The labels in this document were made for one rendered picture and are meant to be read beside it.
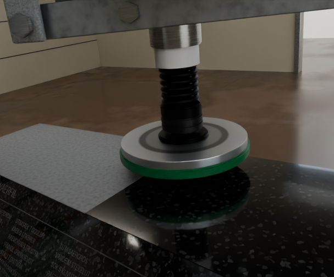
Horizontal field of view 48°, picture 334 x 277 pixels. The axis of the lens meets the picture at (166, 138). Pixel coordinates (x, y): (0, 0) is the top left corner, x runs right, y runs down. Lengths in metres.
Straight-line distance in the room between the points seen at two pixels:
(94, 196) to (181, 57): 0.25
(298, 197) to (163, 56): 0.28
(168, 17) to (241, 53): 5.22
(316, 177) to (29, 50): 5.95
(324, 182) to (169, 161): 0.23
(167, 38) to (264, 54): 5.07
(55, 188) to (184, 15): 0.34
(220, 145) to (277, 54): 4.99
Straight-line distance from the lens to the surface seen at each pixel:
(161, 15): 0.54
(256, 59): 5.67
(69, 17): 0.58
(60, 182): 0.67
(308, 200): 0.56
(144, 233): 0.50
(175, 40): 0.56
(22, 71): 6.28
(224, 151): 0.56
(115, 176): 0.65
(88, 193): 0.62
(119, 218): 0.53
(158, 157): 0.56
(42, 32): 0.58
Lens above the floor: 1.10
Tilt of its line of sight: 20 degrees down
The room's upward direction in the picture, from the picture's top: 5 degrees counter-clockwise
